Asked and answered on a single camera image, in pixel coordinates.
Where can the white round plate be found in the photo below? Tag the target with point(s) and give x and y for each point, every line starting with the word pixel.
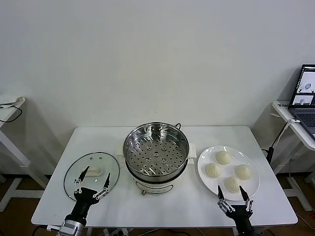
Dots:
pixel 209 182

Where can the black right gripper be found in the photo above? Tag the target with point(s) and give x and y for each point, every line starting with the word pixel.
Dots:
pixel 242 218

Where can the white cloth bundle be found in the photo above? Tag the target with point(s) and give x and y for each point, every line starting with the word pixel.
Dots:
pixel 18 99

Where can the white steamed baozi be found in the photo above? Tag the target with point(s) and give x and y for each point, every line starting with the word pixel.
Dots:
pixel 223 157
pixel 232 184
pixel 243 172
pixel 213 170

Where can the white side table with laptop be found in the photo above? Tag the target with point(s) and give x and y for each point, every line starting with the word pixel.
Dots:
pixel 301 138

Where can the perforated stainless steel steamer basket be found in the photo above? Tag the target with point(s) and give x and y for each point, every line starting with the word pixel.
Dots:
pixel 172 157

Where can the black stand pole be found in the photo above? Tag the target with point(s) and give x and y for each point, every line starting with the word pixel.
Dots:
pixel 270 155

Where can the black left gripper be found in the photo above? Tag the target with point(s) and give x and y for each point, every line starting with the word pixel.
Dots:
pixel 85 196

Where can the grey open laptop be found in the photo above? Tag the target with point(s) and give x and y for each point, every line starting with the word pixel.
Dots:
pixel 305 118

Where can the white electric cooker pot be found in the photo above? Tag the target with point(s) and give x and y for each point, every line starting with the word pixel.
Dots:
pixel 155 188

